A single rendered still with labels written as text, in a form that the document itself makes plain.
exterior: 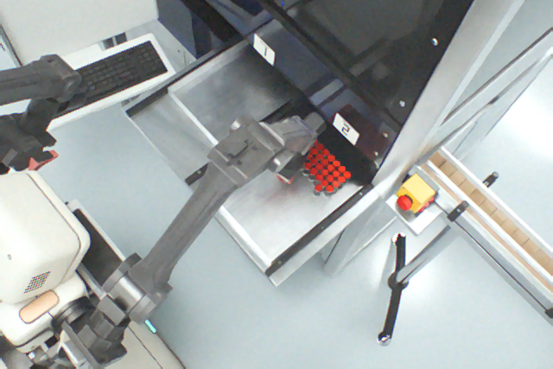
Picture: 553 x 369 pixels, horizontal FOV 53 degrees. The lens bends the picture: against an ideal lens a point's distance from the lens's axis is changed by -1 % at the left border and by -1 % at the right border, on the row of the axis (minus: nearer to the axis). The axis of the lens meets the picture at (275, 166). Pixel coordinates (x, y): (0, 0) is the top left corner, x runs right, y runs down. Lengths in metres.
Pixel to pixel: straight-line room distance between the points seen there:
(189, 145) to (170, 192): 0.92
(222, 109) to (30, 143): 0.64
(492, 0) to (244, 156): 0.47
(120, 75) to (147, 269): 0.93
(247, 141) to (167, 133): 0.76
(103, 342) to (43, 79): 0.51
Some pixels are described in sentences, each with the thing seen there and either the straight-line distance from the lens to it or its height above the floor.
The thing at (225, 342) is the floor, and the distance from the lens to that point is 2.35.
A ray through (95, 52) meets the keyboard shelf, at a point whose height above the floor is 0.80.
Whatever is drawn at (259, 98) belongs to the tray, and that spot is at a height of 0.88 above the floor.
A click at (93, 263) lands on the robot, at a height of 1.04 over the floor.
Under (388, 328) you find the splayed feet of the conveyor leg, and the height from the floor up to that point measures 0.08.
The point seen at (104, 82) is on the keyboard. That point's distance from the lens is 1.85.
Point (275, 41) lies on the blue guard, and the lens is 1.57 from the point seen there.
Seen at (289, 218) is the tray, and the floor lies 0.88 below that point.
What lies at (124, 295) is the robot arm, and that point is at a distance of 1.10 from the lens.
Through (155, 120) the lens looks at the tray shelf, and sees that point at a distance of 1.69.
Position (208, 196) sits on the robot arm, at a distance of 0.92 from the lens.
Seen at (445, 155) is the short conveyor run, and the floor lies 0.96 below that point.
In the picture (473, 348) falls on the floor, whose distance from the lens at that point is 2.55.
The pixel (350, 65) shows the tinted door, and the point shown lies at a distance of 1.37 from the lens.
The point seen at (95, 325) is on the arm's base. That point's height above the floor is 1.24.
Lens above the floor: 2.32
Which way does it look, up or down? 64 degrees down
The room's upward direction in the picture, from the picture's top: 10 degrees clockwise
